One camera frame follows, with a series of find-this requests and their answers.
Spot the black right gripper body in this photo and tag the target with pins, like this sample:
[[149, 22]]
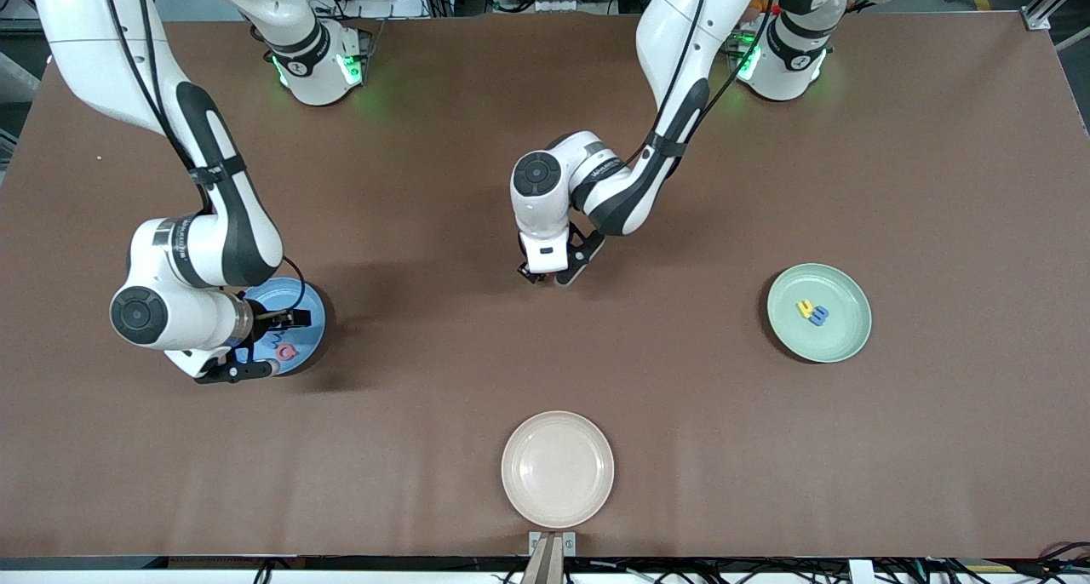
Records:
[[266, 320]]

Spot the red uppercase Q letter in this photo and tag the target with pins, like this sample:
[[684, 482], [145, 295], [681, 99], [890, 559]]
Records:
[[281, 353]]

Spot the yellow lowercase h letter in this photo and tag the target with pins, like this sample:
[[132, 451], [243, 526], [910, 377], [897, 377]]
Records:
[[803, 308]]

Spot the blue lowercase m letter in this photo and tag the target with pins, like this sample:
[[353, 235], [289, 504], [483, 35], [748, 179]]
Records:
[[820, 317]]

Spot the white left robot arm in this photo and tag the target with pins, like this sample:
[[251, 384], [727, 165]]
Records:
[[673, 31]]

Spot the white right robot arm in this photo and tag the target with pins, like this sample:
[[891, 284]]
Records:
[[85, 48]]

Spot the blue plate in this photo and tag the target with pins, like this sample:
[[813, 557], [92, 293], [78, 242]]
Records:
[[313, 333]]

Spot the beige plate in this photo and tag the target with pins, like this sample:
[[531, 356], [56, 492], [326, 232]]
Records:
[[557, 470]]

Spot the green plate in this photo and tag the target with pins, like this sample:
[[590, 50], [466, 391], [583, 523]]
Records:
[[843, 341]]

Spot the white tag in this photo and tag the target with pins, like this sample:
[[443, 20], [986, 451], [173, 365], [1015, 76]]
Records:
[[861, 572]]

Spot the grey metal camera mount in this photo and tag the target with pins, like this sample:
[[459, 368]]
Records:
[[552, 558]]

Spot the aluminium frame profile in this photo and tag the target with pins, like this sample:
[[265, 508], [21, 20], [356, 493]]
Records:
[[1037, 20]]

